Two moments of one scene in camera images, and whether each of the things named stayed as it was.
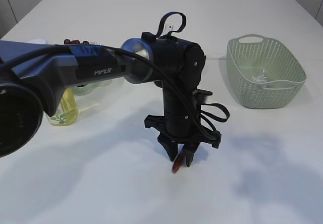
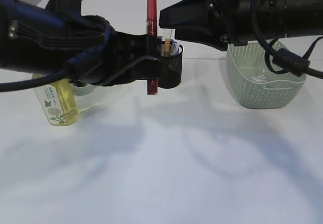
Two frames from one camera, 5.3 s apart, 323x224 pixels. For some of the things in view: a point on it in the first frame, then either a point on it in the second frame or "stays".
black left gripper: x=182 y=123 → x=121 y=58
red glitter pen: x=179 y=161 → x=152 y=84
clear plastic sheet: x=261 y=77 stays
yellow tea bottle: x=66 y=112 stays
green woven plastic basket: x=263 y=73 stays
